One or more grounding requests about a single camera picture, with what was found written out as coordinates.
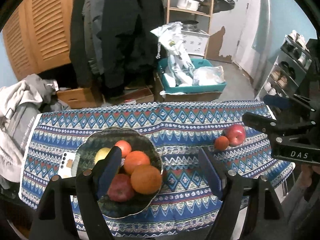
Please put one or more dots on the white phone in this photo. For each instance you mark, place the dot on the white phone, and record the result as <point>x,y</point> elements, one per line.
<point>65,167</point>

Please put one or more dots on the white storage basket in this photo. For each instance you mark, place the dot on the white storage basket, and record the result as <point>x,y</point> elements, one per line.
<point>195,42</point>

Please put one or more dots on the pile of grey clothes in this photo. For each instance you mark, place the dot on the pile of grey clothes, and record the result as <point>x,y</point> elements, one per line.
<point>20,104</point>

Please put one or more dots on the wooden shelf rack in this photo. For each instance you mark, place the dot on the wooden shelf rack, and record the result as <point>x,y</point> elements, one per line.
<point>203,8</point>

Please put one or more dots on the patterned blue tablecloth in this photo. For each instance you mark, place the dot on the patterned blue tablecloth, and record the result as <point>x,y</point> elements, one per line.
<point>185,207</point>

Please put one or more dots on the small tangerine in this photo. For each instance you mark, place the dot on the small tangerine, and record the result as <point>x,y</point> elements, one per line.
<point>146,179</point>
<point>221,143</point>

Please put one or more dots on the white rice bag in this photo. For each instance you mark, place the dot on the white rice bag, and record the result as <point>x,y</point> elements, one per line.
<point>179,69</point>

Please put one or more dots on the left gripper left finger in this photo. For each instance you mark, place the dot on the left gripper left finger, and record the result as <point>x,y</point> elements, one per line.
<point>91,185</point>

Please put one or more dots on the shoe rack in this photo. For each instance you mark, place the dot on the shoe rack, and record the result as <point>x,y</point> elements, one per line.
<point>289,68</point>

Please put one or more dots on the clear plastic bag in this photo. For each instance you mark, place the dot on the clear plastic bag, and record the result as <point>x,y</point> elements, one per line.
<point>208,76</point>

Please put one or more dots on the yellow pear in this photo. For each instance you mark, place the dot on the yellow pear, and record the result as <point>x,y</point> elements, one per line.
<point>101,154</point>

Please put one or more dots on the wooden drawer box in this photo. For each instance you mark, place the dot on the wooden drawer box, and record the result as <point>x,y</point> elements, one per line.
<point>81,98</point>

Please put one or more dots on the red apple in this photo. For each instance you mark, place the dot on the red apple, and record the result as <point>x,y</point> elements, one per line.
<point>235,134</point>
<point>121,189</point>

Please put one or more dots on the large front orange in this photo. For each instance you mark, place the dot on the large front orange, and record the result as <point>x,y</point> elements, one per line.
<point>125,147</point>

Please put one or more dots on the black hanging coat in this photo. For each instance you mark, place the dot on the black hanging coat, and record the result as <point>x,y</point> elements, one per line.
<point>112,44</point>

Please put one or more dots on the wooden louvered wardrobe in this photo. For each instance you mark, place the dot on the wooden louvered wardrobe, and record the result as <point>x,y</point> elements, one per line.
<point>37,36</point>

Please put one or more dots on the teal cardboard box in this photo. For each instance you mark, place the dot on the teal cardboard box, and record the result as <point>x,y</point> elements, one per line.
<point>186,89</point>

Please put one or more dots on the small top tangerine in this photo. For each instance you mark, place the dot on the small top tangerine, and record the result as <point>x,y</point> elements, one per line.
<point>221,143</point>

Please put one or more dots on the person right hand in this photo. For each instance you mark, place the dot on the person right hand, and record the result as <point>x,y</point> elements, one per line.
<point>307,171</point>

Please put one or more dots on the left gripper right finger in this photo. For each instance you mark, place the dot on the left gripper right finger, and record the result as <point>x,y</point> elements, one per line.
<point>226,185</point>

